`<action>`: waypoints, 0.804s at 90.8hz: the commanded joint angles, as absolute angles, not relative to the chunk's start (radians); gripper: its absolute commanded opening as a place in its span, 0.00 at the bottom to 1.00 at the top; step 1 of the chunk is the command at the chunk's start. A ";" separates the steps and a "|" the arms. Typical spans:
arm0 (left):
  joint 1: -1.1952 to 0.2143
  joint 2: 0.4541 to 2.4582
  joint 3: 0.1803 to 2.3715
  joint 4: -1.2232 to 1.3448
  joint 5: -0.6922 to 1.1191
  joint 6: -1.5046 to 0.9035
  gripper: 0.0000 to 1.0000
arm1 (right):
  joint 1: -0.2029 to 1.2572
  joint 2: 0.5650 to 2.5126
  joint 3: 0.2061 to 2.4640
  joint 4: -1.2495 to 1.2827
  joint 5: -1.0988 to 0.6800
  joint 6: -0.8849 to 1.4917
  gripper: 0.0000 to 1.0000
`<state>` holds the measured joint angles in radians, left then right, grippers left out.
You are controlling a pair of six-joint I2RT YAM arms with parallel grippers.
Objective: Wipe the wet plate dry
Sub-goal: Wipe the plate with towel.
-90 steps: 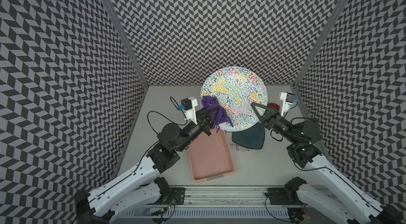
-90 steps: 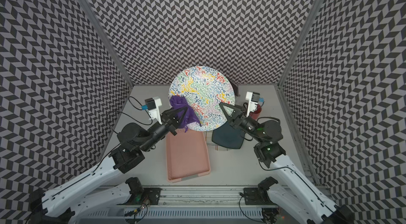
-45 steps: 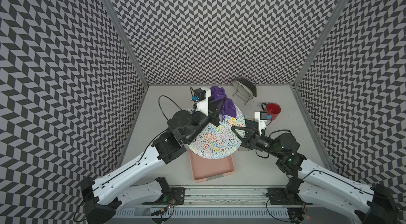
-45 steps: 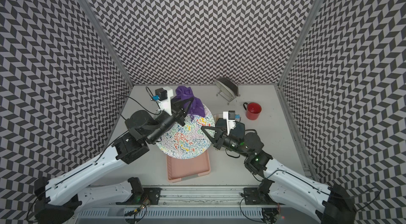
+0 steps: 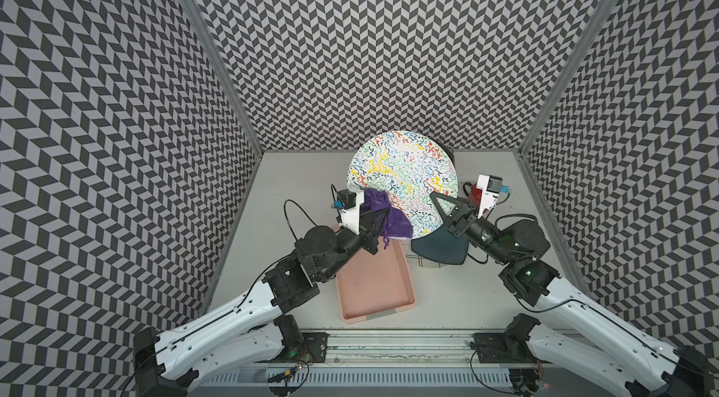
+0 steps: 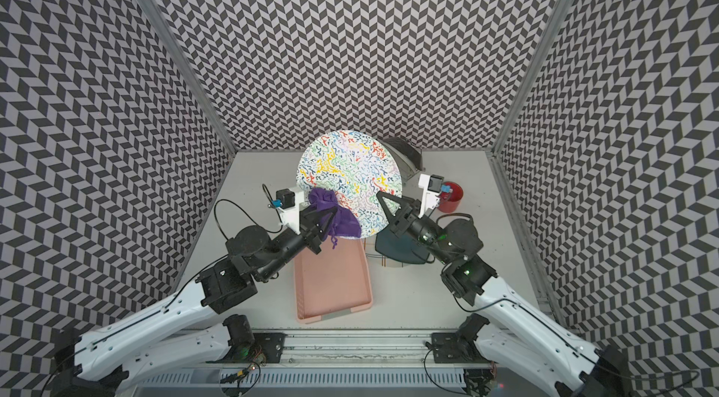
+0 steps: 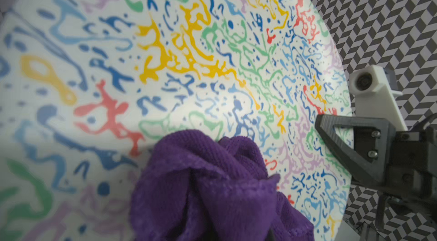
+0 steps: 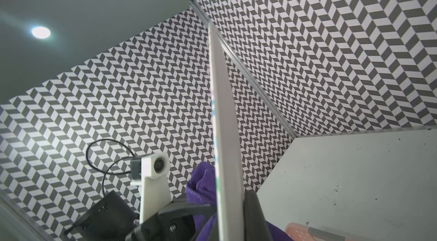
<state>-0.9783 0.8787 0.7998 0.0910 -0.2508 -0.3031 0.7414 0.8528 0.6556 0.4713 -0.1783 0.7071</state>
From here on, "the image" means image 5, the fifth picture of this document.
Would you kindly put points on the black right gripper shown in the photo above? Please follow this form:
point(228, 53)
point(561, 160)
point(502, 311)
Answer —
point(461, 220)

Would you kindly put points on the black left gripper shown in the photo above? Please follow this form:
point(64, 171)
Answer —
point(370, 228)

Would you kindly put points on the purple microfibre cloth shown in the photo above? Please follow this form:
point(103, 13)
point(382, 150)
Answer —
point(394, 223)

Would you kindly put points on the teal square plate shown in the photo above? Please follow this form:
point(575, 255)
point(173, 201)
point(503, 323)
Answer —
point(441, 246)

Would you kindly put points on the multicolour squiggle round plate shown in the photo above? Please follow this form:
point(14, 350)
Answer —
point(409, 167)

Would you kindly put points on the white plate coloured stripes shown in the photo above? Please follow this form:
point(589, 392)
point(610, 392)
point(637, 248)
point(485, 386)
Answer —
point(424, 263)

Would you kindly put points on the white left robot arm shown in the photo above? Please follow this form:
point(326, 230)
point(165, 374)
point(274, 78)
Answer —
point(256, 326)

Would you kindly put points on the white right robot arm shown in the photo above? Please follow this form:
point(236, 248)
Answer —
point(562, 325)

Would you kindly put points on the red mug dark rim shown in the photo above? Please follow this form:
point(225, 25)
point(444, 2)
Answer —
point(472, 193)

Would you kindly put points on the pink perforated plastic tray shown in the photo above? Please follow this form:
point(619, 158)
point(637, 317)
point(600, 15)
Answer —
point(374, 286)

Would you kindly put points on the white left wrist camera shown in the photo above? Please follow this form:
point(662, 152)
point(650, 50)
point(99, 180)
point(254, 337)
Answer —
point(348, 203)

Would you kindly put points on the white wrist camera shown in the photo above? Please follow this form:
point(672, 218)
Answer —
point(348, 203)
point(491, 192)

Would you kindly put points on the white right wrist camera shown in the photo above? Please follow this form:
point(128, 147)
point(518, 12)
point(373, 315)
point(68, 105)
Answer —
point(491, 192)

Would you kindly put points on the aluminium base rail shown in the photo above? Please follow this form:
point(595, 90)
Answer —
point(397, 363)

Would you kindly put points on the aluminium corner post right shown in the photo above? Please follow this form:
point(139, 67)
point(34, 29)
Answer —
point(574, 61)

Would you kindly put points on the aluminium corner post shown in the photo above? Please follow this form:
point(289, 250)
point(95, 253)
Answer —
point(574, 61)
point(204, 36)

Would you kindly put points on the aluminium corner post left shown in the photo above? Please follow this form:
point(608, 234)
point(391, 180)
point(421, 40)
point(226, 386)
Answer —
point(204, 36)

